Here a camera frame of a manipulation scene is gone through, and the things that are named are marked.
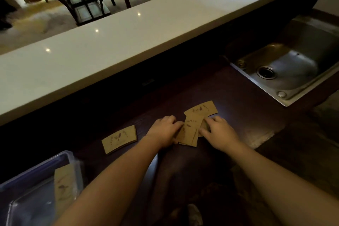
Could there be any person's left forearm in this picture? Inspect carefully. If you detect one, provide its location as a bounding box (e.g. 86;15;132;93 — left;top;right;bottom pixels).
52;138;162;226

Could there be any stainless steel sink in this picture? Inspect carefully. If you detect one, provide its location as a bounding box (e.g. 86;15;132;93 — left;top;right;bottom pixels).
229;14;339;107

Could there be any person's right hand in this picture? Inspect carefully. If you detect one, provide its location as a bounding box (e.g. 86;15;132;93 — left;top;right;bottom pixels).
199;116;241;152

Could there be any person's right forearm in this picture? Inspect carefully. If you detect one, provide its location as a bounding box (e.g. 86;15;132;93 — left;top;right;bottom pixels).
229;141;339;226

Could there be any person's left hand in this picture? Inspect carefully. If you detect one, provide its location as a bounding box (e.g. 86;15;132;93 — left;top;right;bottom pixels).
144;115;184;150

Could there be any round sink drain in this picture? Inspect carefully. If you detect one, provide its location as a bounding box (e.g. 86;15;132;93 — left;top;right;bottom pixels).
257;66;277;80

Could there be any brown paper cup sleeve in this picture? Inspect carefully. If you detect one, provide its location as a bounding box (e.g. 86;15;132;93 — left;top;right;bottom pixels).
184;100;218;118
185;116;211;138
176;121;199;147
54;163;78;217
102;125;138;155

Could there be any clear plastic storage bin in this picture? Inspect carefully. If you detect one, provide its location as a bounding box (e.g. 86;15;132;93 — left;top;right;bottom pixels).
0;150;85;226

